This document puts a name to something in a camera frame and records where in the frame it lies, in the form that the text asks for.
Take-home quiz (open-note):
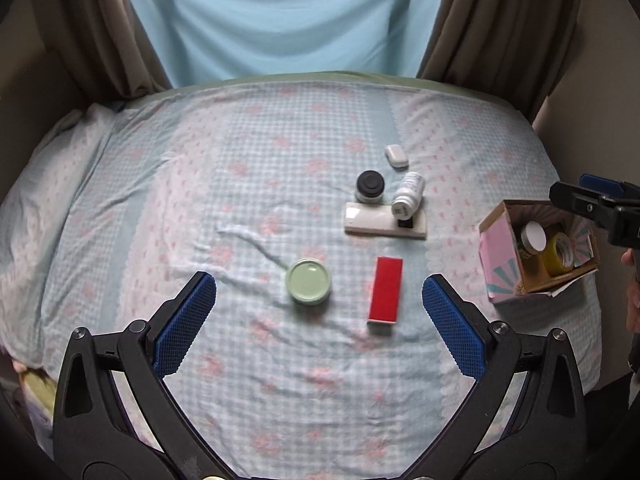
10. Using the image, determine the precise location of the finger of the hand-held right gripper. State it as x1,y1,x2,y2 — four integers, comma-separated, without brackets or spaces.
579,173,629,200
549,181,605,223

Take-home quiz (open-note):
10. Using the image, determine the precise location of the yellow tape roll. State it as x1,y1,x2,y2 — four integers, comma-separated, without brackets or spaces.
541,232,577,278

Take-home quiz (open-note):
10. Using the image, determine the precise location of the black-lidded small jar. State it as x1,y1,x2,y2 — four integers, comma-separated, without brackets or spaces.
354,170,385,204

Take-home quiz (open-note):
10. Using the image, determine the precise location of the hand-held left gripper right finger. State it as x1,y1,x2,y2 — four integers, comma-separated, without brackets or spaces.
407,273,587,466

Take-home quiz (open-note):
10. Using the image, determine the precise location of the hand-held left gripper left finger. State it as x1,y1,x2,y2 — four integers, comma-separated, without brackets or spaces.
52,271,236,467

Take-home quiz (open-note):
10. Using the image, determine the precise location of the floral checked printed blanket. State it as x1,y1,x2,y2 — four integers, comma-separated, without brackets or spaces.
0,80,602,480

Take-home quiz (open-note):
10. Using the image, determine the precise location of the white-lidded yellow jar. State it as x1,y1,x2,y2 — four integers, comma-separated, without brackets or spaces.
518,221,549,260

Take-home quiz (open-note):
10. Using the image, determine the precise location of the light blue curtain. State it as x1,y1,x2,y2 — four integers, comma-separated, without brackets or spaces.
122,0,446,88

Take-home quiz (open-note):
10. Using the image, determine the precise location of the white plastic bottle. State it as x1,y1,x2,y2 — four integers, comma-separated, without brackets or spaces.
391,171,426,220

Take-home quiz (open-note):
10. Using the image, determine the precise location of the red rectangular box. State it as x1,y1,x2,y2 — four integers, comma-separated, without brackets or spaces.
367,256,404,327

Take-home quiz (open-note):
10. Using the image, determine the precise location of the pink cardboard box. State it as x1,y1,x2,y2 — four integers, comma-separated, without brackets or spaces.
478,200,602,305

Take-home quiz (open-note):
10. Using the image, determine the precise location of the green round lidded jar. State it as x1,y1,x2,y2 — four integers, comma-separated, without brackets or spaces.
284,258,333,307

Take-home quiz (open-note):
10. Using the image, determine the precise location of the person's right hand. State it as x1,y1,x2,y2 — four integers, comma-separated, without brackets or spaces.
621,249,640,334

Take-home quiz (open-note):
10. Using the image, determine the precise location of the white flat rectangular box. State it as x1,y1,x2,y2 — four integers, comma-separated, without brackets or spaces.
344,202,429,240

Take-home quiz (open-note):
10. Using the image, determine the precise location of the brown curtain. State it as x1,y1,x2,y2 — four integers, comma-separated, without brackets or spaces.
417,0,586,122
27,0,176,102

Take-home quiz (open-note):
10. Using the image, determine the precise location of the white earbuds case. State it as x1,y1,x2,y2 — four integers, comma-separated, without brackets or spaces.
384,144,410,168

